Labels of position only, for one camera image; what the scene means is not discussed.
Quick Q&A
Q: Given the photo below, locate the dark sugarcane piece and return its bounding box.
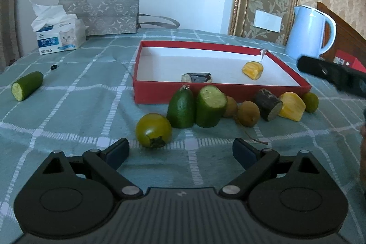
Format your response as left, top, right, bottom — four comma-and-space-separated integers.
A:
254, 89, 283, 122
181, 72, 213, 83

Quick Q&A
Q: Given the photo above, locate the thick green cucumber piece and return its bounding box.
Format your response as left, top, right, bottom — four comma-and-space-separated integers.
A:
196, 85, 227, 128

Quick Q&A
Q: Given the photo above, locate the green checkered blanket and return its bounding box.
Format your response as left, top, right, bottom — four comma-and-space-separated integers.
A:
0, 29, 366, 244

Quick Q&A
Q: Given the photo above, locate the slim green cucumber piece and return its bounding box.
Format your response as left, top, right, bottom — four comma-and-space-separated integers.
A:
11, 71, 44, 102

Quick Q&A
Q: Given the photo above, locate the brown longan fruit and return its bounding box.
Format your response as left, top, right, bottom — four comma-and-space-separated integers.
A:
222, 96, 238, 118
237, 101, 261, 127

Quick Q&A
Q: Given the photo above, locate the red shallow box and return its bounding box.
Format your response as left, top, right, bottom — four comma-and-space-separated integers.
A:
132, 40, 312, 105

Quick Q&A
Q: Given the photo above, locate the yellow fruit chunk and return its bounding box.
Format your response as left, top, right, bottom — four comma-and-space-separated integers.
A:
242, 61, 264, 80
278, 92, 306, 122

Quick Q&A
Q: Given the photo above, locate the small red box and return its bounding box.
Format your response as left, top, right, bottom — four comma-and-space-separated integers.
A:
333, 50, 366, 73

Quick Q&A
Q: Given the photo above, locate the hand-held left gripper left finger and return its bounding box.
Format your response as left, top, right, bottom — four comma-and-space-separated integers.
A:
42, 138, 143, 199

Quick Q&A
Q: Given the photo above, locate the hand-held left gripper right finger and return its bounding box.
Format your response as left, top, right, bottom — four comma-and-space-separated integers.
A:
219, 138, 324, 199

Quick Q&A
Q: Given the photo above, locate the white wall switch plate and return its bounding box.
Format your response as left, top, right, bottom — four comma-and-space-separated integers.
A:
253, 10, 282, 32

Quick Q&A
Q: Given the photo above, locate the white electric kettle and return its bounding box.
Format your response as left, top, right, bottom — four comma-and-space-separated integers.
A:
285, 5, 337, 60

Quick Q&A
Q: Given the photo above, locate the grey patterned bag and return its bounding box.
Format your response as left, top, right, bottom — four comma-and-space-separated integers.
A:
58, 0, 180, 36

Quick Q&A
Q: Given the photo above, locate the green lime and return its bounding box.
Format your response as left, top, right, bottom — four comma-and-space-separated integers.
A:
301, 92, 319, 114

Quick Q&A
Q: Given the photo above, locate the green avocado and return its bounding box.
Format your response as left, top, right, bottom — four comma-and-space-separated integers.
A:
167, 86, 195, 129

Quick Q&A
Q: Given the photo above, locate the white tissue pack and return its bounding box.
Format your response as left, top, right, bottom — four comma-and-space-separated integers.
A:
30, 0, 87, 55

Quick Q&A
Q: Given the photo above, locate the thin brown string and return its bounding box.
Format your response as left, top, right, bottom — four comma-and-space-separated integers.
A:
244, 134, 269, 145

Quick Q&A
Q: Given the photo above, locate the brown wooden furniture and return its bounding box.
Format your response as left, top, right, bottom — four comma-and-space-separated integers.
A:
316, 2, 366, 73

